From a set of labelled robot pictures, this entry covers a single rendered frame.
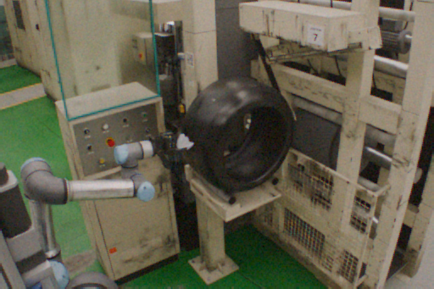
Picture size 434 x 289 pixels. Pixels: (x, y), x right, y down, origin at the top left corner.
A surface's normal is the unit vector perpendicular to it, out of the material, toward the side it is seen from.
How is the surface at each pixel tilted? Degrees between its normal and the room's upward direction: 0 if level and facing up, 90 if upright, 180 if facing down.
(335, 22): 90
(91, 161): 90
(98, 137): 90
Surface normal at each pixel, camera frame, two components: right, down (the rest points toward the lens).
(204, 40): 0.55, 0.34
